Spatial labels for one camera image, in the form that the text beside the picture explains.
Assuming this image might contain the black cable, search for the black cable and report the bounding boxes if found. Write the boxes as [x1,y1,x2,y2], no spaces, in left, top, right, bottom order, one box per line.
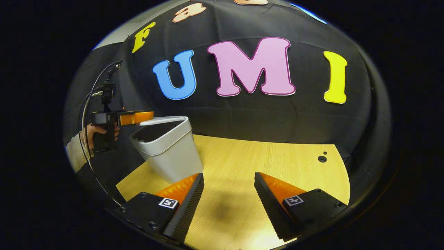
[78,60,125,206]

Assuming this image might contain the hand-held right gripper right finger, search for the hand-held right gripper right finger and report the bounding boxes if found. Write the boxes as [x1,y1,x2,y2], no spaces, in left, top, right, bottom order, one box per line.
[254,172,348,242]

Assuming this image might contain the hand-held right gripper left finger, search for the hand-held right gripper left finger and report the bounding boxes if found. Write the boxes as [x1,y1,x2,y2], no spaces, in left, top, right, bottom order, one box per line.
[116,173,205,245]

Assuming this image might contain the white desktop garbage bin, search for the white desktop garbage bin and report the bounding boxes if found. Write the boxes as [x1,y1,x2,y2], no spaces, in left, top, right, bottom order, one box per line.
[129,116,204,184]

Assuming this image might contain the black backdrop cloth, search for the black backdrop cloth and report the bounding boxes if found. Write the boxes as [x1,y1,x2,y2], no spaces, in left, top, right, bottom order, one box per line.
[64,0,392,209]

